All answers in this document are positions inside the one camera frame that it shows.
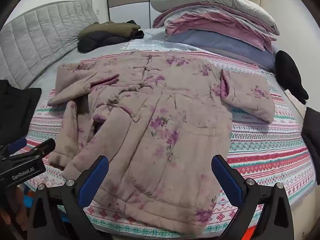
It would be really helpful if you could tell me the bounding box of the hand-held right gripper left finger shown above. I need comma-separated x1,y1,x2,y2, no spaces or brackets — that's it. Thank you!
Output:
27,155,110,240

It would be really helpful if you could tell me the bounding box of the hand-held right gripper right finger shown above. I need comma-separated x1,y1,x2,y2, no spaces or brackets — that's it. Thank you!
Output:
211,154,294,240

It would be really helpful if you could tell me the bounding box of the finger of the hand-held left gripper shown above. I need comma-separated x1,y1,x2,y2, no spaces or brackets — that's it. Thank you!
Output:
0,137,27,155
2,138,56,163

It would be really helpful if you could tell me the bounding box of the floral padded coat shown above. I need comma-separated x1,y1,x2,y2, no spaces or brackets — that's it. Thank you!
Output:
47,50,275,235

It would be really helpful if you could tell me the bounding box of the person's left hand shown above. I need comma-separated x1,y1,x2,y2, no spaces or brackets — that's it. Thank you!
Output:
0,184,29,233

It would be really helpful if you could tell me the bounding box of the striped patterned blanket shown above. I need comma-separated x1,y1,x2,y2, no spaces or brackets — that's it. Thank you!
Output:
26,50,315,233

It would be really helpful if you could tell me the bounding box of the dark hanging cloth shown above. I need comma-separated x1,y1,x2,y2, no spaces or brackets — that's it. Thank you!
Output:
301,107,320,172

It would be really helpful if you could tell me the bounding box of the grey quilted headboard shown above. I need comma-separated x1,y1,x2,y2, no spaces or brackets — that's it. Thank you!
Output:
0,0,100,88

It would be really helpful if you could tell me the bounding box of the black cloth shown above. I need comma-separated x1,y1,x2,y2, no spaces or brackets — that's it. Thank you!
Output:
275,50,310,105

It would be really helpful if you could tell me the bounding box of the black puffer jacket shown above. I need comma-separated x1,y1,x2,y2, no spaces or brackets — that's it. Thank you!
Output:
77,30,145,53

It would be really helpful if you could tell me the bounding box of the blue folded blanket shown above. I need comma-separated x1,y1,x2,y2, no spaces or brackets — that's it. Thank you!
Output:
165,29,277,72

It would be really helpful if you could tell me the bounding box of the olive green jacket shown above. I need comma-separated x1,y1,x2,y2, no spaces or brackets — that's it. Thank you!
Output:
77,21,142,40

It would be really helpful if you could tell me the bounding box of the checked fringed towel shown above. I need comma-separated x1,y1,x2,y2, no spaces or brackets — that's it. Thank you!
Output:
120,34,208,53

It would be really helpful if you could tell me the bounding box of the pink folded quilt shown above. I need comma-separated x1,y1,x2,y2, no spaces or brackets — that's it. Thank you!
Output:
152,2,278,53

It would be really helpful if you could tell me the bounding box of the white wardrobe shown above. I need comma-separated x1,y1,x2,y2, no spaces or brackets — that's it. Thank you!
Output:
106,0,203,29

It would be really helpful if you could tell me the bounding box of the stack of folded blankets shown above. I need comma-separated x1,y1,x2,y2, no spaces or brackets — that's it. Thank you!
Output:
149,0,280,36

